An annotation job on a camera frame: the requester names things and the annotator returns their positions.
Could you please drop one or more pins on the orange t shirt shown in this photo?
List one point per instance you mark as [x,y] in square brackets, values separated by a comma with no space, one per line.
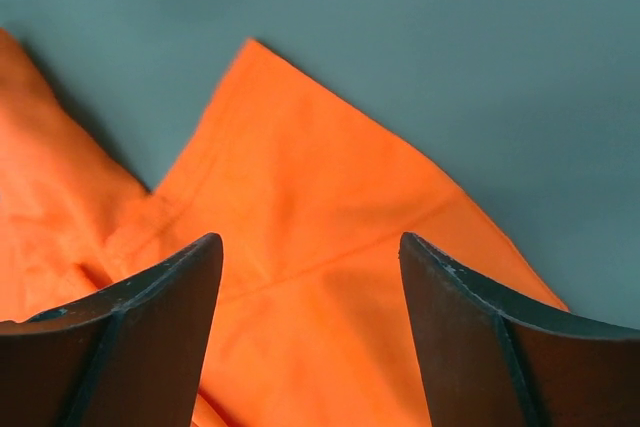
[310,198]

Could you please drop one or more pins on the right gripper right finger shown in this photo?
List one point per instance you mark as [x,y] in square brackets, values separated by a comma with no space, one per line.
[491,356]

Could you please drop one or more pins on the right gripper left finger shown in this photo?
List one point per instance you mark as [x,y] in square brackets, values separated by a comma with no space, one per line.
[130,354]

